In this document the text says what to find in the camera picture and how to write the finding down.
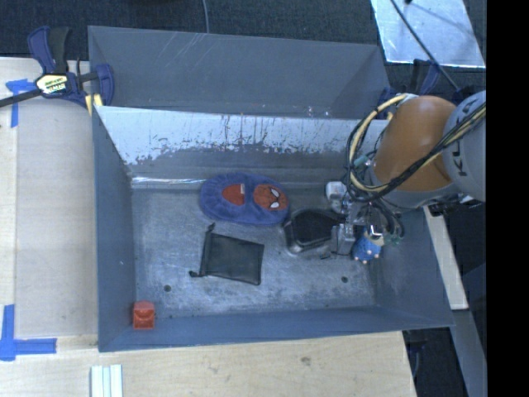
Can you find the blue slipper with red face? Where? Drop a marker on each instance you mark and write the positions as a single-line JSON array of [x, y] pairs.
[[244, 205]]

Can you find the pale wood flat board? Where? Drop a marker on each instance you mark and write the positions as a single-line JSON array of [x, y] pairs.
[[53, 221]]

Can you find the grey metal bin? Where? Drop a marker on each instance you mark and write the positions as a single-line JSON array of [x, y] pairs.
[[248, 296]]

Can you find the small red block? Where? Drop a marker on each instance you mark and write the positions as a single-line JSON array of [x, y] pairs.
[[143, 316]]

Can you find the blue toy with orange feet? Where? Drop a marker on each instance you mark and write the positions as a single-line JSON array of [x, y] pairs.
[[365, 250]]

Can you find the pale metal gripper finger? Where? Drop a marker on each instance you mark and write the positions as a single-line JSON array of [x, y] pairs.
[[348, 238], [335, 240]]

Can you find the black glossy computer mouse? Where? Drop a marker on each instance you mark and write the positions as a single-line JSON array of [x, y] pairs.
[[310, 228]]

